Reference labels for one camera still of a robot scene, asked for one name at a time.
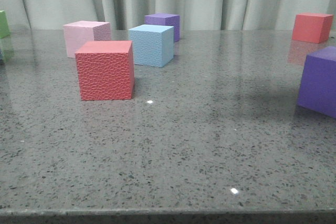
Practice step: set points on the light blue textured block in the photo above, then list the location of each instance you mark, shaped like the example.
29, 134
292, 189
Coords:
153, 45

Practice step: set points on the light blue smooth block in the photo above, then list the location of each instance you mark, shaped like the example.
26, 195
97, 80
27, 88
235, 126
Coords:
1, 58

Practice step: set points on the red textured front block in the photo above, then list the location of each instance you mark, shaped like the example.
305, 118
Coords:
105, 70

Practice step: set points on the purple back block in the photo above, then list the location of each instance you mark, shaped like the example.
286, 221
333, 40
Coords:
165, 19

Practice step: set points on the purple block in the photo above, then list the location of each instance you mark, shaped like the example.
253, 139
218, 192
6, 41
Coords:
317, 87
165, 19

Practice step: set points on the pink foam block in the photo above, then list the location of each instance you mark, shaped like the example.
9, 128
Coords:
78, 33

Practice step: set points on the purple front right block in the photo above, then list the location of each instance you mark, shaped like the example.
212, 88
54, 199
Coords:
317, 87

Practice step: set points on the red back right block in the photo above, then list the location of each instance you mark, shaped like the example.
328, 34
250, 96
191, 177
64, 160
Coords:
312, 27

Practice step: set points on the green foam block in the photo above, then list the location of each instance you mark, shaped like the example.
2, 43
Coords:
4, 28

